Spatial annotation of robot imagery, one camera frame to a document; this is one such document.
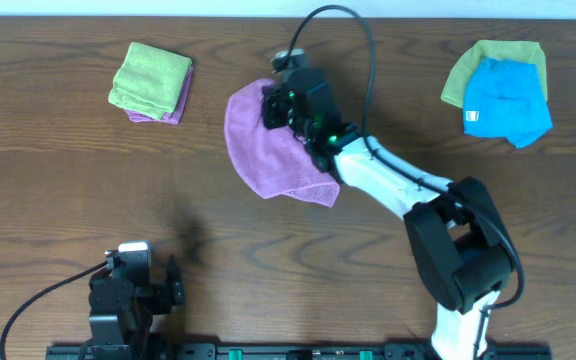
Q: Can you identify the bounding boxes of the green cloth in pile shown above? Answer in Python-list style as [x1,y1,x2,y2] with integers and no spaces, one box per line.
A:
[440,40,548,108]

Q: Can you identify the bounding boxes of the blue cloth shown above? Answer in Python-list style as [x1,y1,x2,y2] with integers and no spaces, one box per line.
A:
[463,58,553,148]

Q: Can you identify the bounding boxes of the purple cloth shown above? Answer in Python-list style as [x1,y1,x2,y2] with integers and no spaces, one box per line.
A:
[125,66,194,125]
[224,78,340,208]

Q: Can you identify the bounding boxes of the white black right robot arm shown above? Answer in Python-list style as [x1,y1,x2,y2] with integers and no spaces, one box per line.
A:
[262,66,523,359]

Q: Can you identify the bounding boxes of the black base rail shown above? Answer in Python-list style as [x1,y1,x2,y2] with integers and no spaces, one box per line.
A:
[44,341,552,360]

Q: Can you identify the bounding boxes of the black camera cable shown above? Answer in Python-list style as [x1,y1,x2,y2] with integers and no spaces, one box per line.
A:
[0,258,114,360]
[282,4,525,311]

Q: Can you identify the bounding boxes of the folded purple cloth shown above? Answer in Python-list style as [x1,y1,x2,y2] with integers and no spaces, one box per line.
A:
[125,66,194,125]

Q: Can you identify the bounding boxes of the folded green cloth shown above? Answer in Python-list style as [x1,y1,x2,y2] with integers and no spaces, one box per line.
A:
[108,42,192,120]

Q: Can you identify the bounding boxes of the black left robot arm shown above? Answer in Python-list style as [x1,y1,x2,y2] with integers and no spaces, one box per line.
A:
[89,250,185,355]

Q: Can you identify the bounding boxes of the black right camera cable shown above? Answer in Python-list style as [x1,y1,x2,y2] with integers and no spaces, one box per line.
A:
[282,4,525,311]

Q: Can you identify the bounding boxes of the black left camera cable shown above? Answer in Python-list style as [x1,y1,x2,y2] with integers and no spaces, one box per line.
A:
[0,258,114,360]

